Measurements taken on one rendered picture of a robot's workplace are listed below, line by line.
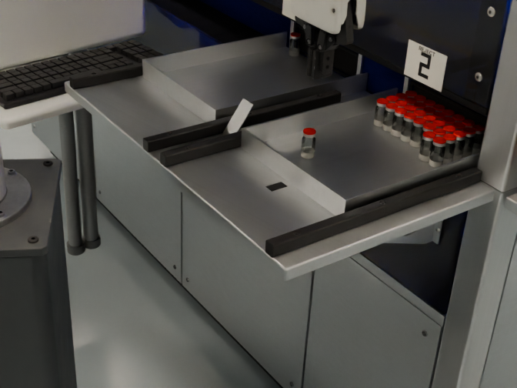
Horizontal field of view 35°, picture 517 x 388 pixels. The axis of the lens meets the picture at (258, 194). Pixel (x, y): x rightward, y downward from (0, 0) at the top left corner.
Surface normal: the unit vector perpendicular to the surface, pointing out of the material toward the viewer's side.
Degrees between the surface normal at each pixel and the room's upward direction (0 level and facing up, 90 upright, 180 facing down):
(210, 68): 0
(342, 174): 0
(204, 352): 0
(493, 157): 90
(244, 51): 90
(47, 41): 90
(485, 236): 90
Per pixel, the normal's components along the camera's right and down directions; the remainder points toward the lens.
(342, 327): -0.82, 0.25
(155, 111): 0.05, -0.86
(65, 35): 0.67, 0.40
